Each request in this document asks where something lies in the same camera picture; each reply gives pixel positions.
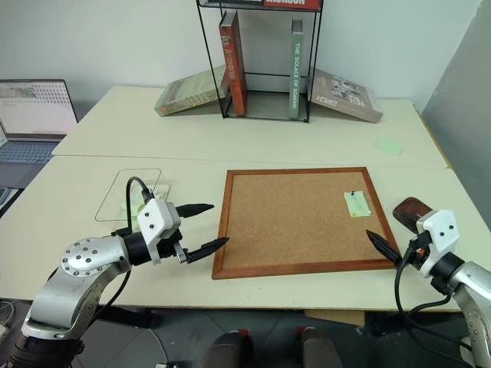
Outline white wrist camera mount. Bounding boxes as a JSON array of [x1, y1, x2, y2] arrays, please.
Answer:
[[137, 198, 182, 266], [415, 209, 460, 278]]

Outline grey-green upright book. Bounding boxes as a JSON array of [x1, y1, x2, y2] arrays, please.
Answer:
[[287, 18, 311, 121]]

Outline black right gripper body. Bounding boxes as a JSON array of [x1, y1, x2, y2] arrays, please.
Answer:
[[396, 234, 429, 271]]

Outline brown translucent case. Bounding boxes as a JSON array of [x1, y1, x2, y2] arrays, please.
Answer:
[[392, 196, 434, 233]]

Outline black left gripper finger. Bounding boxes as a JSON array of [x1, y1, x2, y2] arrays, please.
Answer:
[[175, 203, 216, 220], [186, 237, 231, 265]]

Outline dark rounded shape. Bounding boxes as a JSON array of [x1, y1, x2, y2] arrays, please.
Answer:
[[296, 325, 343, 368], [202, 327, 255, 368]]

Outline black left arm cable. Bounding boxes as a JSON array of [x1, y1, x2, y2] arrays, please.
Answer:
[[91, 176, 157, 320]]

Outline pale green paper note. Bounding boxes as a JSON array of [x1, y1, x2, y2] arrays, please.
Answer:
[[343, 191, 372, 219]]

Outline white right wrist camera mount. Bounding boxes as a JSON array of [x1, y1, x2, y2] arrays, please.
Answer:
[[415, 209, 460, 278]]

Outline black flat book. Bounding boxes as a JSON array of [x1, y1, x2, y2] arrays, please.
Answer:
[[202, 0, 265, 8]]

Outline brown-grey leaning book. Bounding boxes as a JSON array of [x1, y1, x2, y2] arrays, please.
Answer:
[[306, 68, 385, 124]]

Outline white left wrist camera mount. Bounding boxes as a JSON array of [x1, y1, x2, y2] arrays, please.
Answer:
[[137, 198, 182, 266]]

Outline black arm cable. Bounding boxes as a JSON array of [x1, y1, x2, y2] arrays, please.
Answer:
[[91, 176, 157, 320], [394, 239, 475, 356]]

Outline grey partition panel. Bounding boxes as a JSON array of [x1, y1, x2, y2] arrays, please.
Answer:
[[420, 0, 491, 233]]

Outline beige leaning book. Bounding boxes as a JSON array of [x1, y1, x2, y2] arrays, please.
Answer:
[[153, 64, 229, 117]]

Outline wood-framed cork board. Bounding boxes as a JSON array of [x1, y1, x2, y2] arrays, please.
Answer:
[[211, 166, 402, 281]]

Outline open grey laptop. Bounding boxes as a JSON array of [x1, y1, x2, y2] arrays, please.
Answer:
[[0, 78, 80, 168]]

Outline clear acrylic tray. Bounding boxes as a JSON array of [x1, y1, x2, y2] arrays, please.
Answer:
[[94, 166, 163, 223]]

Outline black wire book shelf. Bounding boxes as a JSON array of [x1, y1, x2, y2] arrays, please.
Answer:
[[196, 0, 324, 125]]

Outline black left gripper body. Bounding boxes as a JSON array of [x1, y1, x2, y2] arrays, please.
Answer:
[[156, 228, 189, 264]]

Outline orange-red upright book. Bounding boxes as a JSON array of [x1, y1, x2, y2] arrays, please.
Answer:
[[218, 10, 248, 116]]

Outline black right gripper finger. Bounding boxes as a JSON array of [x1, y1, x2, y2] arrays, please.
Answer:
[[365, 228, 403, 270]]

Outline red book with black lettering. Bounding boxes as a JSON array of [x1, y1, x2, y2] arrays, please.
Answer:
[[264, 0, 321, 11]]

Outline white thin cable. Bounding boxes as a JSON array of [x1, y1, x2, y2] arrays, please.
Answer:
[[0, 301, 17, 327]]

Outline brown cardboard piece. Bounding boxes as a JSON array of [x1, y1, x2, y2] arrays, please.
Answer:
[[304, 309, 366, 327]]

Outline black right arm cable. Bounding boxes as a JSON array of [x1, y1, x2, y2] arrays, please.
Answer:
[[394, 239, 475, 356]]

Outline green sticky note pad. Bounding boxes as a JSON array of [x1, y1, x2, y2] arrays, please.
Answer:
[[373, 136, 404, 156]]

